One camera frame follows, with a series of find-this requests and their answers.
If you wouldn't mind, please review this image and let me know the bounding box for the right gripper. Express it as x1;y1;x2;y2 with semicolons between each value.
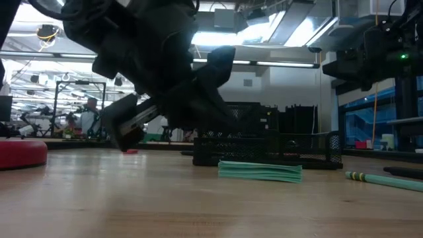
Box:
323;26;423;92

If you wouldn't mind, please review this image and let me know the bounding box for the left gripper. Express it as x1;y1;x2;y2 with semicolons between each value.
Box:
91;32;239;153

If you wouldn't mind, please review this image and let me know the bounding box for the black mesh desk organizer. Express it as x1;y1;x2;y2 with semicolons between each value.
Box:
192;101;344;171

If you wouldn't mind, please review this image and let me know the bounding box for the green sticky note pad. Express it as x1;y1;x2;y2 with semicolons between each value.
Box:
217;160;303;184

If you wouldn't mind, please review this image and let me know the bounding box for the teal pencil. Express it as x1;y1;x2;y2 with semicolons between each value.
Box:
344;171;423;193

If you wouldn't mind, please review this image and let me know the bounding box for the long ceiling light bar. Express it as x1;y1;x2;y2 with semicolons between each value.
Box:
192;58;321;69

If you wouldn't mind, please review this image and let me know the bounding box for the person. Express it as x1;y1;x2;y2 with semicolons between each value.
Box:
76;97;102;136

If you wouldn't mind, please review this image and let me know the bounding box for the black background box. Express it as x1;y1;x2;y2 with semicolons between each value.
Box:
277;104;319;135

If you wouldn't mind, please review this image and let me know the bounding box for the red desk lamp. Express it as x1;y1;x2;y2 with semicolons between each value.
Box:
0;139;48;171

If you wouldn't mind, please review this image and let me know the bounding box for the dark monitor screen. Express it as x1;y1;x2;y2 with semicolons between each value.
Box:
0;95;13;122

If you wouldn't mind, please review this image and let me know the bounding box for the black metal table frame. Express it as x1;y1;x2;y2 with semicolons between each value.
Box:
46;141;423;163

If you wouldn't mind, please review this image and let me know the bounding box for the yellow hanging power cable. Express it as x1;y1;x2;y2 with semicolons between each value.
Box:
371;0;379;150

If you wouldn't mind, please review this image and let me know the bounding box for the black vertical post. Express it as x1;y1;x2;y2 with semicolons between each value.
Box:
395;77;419;153

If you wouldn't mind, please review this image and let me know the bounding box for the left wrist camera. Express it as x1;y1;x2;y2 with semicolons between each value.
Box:
194;45;237;100

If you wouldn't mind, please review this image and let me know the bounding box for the black background gantry frame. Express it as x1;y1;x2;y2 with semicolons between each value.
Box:
52;80;107;137

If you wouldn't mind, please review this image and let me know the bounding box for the ceiling cable reel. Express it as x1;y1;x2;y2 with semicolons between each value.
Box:
35;24;61;44

